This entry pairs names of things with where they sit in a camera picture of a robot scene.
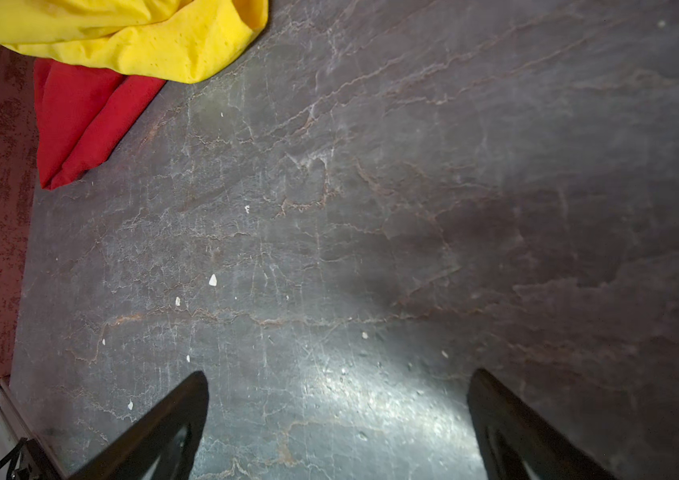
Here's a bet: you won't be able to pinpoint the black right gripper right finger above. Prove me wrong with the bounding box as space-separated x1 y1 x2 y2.
467 368 613 479

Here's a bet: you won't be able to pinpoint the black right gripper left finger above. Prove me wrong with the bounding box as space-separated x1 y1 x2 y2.
72 371 210 479

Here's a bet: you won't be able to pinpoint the red shorts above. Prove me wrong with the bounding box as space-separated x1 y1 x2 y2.
34 59 166 190

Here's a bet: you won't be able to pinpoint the yellow shorts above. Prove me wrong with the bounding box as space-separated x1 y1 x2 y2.
0 0 270 84

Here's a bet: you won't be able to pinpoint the aluminium front rail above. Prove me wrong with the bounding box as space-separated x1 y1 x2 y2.
0 376 66 480

